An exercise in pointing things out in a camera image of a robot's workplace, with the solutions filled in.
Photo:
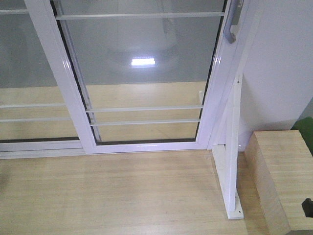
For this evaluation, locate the white sliding glass door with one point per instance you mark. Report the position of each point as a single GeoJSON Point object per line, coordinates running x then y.
{"type": "Point", "coordinates": [130, 71]}

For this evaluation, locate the white door frame post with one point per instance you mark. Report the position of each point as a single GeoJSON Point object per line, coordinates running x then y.
{"type": "Point", "coordinates": [233, 49]}

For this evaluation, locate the light wooden box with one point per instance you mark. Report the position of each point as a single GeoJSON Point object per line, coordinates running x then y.
{"type": "Point", "coordinates": [282, 169]}

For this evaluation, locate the green object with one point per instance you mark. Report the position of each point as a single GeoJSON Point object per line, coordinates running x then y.
{"type": "Point", "coordinates": [305, 127]}

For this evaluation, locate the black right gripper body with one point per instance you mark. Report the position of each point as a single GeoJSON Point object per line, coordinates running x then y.
{"type": "Point", "coordinates": [307, 206]}

